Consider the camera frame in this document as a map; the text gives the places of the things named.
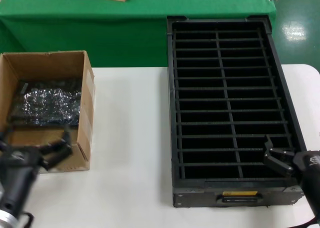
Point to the crinkled silver antistatic bag bundle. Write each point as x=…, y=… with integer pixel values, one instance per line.
x=50, y=103

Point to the black slotted container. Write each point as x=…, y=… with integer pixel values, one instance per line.
x=250, y=180

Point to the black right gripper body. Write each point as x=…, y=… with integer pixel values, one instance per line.
x=310, y=163

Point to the large open brown cardboard box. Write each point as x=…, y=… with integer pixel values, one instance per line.
x=85, y=113

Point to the green tablecloth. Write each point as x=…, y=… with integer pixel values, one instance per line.
x=100, y=38

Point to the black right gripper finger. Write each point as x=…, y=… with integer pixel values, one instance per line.
x=280, y=153
x=277, y=164

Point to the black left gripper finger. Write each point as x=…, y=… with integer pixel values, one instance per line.
x=60, y=156
x=60, y=143

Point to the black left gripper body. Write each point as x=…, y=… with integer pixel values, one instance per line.
x=17, y=168

